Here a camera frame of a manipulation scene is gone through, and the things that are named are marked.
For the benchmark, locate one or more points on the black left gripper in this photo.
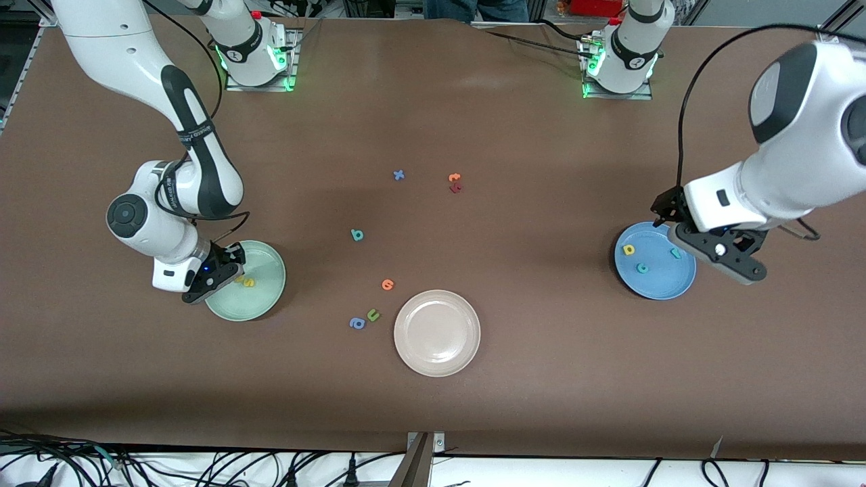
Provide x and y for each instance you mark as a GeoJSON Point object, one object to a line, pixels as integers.
{"type": "Point", "coordinates": [666, 205]}

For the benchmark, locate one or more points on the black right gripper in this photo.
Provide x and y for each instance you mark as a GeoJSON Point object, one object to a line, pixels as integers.
{"type": "Point", "coordinates": [220, 260]}

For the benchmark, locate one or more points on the light green plate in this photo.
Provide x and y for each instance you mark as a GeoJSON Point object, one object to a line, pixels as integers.
{"type": "Point", "coordinates": [260, 297]}

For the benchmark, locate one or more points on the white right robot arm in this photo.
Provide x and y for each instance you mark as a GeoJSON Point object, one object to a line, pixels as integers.
{"type": "Point", "coordinates": [122, 47]}

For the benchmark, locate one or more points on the blue plate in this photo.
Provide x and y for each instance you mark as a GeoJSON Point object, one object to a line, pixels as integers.
{"type": "Point", "coordinates": [656, 284]}

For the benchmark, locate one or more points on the blue foam letter a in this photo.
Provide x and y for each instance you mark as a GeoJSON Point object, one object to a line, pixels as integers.
{"type": "Point", "coordinates": [357, 323]}

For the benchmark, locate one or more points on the red box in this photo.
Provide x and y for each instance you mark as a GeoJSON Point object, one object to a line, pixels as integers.
{"type": "Point", "coordinates": [595, 7]}

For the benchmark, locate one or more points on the beige plate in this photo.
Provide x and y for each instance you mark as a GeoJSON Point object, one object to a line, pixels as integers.
{"type": "Point", "coordinates": [436, 333]}

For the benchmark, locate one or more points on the white paper scrap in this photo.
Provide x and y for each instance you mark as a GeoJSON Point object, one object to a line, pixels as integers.
{"type": "Point", "coordinates": [717, 446]}

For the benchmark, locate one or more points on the person in blue jeans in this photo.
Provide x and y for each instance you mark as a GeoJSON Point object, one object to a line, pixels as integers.
{"type": "Point", "coordinates": [477, 8]}

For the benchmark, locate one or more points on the aluminium side rail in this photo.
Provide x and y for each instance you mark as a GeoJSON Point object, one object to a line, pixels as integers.
{"type": "Point", "coordinates": [17, 74]}

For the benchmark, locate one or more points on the grey metal table bracket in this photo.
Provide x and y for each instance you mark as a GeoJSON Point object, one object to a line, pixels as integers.
{"type": "Point", "coordinates": [416, 467]}

